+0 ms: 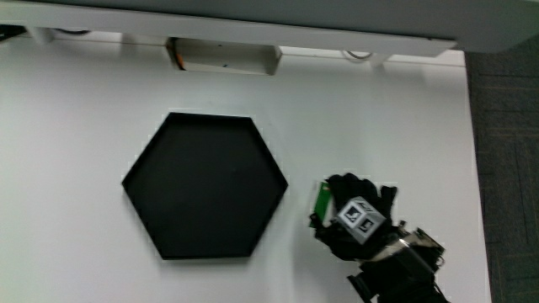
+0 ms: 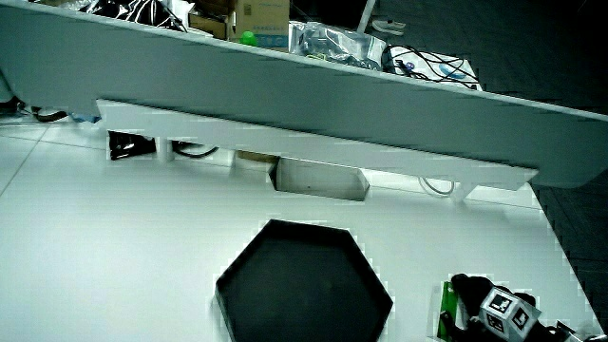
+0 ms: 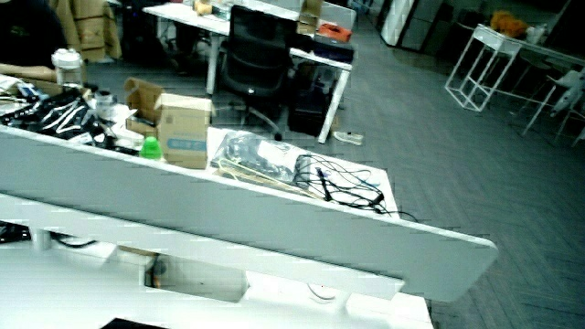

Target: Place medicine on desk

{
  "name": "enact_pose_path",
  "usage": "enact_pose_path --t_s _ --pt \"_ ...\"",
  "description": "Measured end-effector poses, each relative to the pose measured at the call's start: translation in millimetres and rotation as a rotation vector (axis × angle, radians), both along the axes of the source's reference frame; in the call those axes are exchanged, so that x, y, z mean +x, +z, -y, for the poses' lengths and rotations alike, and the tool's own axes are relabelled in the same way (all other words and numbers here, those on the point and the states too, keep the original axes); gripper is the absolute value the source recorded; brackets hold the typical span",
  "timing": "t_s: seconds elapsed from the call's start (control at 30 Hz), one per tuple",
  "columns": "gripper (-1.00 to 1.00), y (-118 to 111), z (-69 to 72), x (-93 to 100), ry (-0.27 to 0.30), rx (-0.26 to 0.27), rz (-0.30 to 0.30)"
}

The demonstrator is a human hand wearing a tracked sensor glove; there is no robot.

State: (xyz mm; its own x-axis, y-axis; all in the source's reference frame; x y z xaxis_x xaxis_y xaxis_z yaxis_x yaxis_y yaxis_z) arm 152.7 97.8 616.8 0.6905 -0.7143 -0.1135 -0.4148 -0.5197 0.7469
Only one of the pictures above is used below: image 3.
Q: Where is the white desk divider panel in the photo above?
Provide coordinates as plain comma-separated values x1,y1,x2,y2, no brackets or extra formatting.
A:
0,123,499,303

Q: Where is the white desk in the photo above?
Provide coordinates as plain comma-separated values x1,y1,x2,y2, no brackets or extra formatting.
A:
0,191,435,329

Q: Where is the clear plastic bag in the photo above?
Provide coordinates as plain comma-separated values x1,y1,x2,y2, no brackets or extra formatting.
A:
210,131,313,185

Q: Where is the black computer tower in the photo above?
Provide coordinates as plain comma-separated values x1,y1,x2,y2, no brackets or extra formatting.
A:
287,77,335,138

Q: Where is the white shoe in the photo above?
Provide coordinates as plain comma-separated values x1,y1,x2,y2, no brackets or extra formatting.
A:
332,130,365,147

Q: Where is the open cardboard box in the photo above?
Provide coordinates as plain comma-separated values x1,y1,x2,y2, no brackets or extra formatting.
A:
123,76,215,170

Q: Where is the black office chair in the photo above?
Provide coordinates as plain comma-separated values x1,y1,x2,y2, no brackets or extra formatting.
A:
218,4,299,142

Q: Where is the dark blue box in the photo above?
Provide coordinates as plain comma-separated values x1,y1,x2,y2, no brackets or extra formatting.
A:
313,36,356,65

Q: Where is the orange case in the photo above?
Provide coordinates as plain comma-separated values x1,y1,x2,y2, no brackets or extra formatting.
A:
317,22,354,44

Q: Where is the green bottle cap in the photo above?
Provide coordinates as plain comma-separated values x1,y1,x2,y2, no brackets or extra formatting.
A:
139,135,164,161

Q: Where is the small cardboard box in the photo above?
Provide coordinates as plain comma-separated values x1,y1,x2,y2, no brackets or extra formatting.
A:
296,0,325,36

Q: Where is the white cabinet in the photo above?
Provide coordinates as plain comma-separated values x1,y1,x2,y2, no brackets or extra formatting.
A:
379,0,454,51

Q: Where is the white office table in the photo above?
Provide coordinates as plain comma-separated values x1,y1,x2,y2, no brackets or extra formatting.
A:
142,0,357,145

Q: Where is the small glass jar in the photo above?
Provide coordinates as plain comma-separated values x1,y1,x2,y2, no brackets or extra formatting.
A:
93,89,120,122

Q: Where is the black flat object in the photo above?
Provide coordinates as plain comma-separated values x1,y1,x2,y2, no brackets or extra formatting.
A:
100,318,168,329

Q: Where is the stack of cardboard boxes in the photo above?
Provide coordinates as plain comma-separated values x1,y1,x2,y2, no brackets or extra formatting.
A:
48,0,122,63

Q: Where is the clear jar with white lid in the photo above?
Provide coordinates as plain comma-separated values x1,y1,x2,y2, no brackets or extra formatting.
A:
50,48,86,89

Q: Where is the orange plush toy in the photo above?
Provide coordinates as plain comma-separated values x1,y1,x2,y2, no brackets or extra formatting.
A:
489,9,529,40

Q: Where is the tangle of black cables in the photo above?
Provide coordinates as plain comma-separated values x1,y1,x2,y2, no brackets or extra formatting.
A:
292,153,420,224

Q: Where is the white metal frame table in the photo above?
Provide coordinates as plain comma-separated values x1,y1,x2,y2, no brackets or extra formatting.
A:
443,23,585,138

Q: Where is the black cable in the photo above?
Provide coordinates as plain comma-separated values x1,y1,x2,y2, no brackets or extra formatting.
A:
0,221,98,250

